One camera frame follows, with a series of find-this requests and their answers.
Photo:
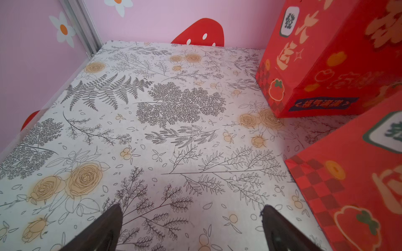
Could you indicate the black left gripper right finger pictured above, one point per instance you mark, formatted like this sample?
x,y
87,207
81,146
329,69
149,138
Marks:
x,y
281,235

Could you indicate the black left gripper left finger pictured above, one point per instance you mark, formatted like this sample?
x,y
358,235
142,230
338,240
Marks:
x,y
101,235

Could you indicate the red paper gift bag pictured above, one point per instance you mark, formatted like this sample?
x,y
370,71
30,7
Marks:
x,y
352,180

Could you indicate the red paper bag back left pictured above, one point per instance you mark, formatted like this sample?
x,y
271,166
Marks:
x,y
329,58

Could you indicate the silver aluminium corner post left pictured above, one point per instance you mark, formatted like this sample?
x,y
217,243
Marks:
x,y
79,16

